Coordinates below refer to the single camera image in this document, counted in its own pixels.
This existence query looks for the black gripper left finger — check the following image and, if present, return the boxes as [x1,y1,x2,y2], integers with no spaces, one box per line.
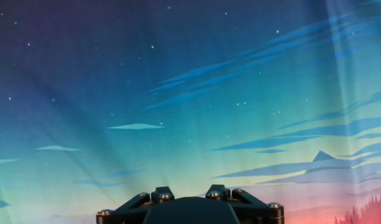
[95,186,176,224]

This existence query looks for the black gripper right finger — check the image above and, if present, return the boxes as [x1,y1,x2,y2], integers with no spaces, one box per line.
[204,184,285,224]

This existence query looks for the sunset forest printed cloth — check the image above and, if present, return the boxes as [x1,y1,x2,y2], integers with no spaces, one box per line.
[0,0,381,224]

